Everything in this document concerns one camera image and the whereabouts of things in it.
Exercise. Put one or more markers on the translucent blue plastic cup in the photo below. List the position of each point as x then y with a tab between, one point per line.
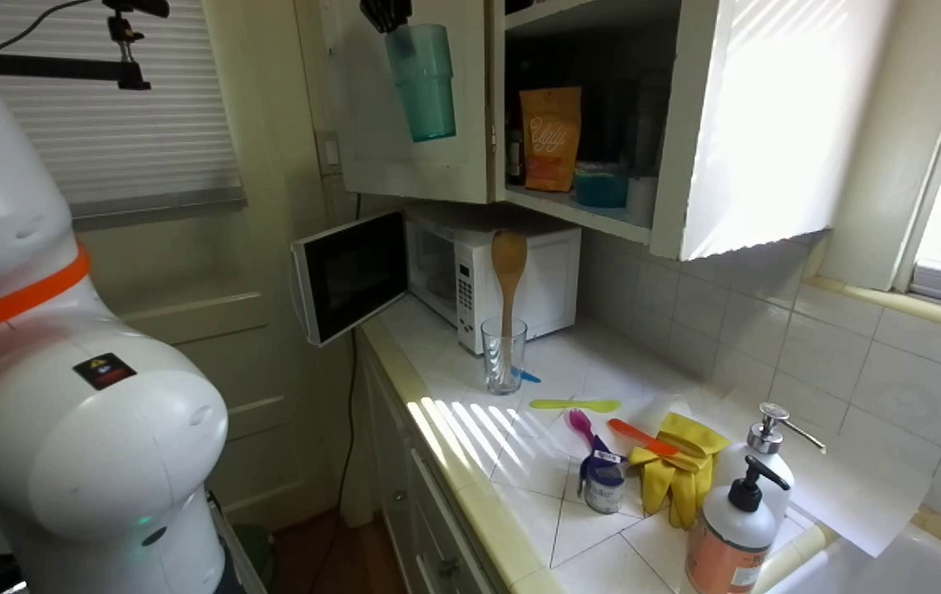
420	82

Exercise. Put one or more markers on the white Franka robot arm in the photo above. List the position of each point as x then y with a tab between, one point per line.
74	418

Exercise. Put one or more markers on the plain white cabinet door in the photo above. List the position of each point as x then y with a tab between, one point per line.
405	165

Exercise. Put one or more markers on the white base cabinet drawers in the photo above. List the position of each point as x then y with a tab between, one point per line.
414	496

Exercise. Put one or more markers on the orange food packet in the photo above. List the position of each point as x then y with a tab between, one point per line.
549	137

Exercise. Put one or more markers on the grey window blind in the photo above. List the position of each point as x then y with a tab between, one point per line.
141	121

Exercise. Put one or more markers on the microwave door with dark window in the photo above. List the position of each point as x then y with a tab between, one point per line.
350	273

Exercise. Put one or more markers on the blue bowl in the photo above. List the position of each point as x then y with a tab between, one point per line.
602	185

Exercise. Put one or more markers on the wooden spoon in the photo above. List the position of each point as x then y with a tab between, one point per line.
511	273

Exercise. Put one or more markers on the white microwave oven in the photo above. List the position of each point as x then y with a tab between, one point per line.
523	286

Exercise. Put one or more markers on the clear drinking glass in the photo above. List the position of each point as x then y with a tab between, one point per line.
504	363

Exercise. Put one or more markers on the white panelled room door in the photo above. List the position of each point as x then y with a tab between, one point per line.
240	363

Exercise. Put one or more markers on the blue plastic utensil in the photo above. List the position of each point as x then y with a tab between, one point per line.
528	377

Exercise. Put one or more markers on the yellow-green plastic spoon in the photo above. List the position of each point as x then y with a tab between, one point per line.
572	402

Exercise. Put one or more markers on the pink plastic spoon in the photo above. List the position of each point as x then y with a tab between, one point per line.
582	425

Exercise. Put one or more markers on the orange plastic utensil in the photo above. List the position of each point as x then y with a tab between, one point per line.
651	438

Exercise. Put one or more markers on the small jar with blue lid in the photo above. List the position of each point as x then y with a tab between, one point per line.
602	484

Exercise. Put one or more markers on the yellow rubber gloves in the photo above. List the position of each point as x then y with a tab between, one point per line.
689	484

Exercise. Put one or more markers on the white soap bottle silver pump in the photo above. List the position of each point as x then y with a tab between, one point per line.
766	438

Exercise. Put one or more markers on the peach soap bottle black pump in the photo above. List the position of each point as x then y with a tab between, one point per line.
726	540

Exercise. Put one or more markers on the white paper sheet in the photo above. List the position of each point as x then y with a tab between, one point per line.
852	496

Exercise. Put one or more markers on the white sink basin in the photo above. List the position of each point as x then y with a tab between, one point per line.
908	566

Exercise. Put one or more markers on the white wall switch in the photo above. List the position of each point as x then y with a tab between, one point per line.
328	151

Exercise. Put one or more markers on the white wall cabinet with shelves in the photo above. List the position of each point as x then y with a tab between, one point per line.
589	214

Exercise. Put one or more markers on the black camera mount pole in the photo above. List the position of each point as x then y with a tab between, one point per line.
59	66

